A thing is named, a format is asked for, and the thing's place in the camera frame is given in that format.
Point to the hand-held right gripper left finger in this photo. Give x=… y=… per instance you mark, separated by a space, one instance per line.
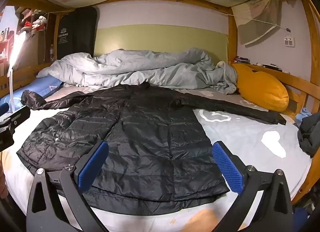
x=93 y=164

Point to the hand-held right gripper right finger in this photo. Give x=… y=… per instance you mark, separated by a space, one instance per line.
x=227 y=164

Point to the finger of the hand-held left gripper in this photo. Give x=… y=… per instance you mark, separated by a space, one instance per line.
x=3 y=109

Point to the black down jacket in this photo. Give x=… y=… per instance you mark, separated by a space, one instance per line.
x=140 y=137

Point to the dark clothes pile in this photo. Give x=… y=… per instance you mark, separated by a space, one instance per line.
x=310 y=134

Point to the person's left hand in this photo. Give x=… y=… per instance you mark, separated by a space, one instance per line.
x=3 y=182

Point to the blue pillow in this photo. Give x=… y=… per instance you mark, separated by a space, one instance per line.
x=40 y=87

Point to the white lamp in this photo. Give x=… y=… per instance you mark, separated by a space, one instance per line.
x=17 y=47

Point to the wooden shelf unit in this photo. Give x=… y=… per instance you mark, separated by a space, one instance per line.
x=32 y=39

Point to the yellow pillow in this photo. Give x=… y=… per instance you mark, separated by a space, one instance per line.
x=260 y=87

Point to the light blue cloth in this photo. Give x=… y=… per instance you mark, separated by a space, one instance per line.
x=301 y=117

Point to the white plush toy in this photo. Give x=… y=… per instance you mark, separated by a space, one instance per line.
x=40 y=22

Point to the black garment bag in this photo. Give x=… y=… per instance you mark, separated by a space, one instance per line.
x=75 y=34

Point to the light blue duvet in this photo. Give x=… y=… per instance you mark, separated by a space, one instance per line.
x=140 y=69

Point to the hanging pale curtain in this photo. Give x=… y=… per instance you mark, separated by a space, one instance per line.
x=260 y=14

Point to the wooden bunk bed frame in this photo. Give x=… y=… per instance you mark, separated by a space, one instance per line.
x=300 y=84

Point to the white wall socket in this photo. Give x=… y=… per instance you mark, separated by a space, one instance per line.
x=289 y=41

